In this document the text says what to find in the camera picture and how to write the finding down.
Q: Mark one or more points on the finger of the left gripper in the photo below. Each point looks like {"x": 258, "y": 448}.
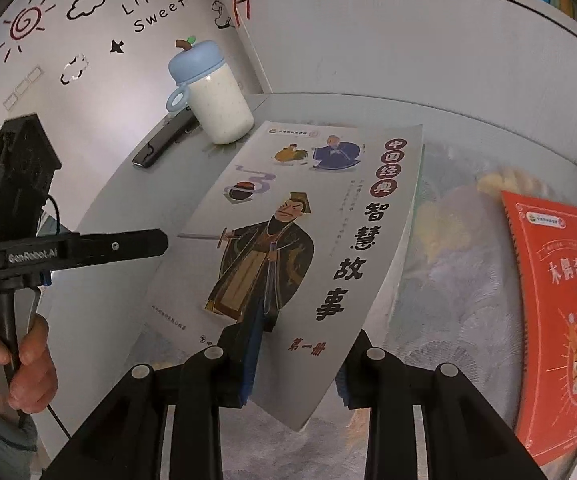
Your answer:
{"x": 122, "y": 246}

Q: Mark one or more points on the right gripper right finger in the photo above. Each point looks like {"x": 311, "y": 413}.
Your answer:
{"x": 465, "y": 437}

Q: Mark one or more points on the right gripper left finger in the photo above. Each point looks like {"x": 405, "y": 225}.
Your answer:
{"x": 123, "y": 438}

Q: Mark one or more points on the white wisdom stories book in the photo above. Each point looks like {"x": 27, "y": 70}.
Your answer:
{"x": 304, "y": 224}

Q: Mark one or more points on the red puppet adventure book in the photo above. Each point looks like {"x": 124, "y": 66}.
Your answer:
{"x": 544, "y": 235}

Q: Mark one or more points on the patterned ginkgo tablecloth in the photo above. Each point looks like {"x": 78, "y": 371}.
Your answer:
{"x": 453, "y": 294}

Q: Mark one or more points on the white cup blue lid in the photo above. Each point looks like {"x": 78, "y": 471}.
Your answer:
{"x": 205, "y": 83}

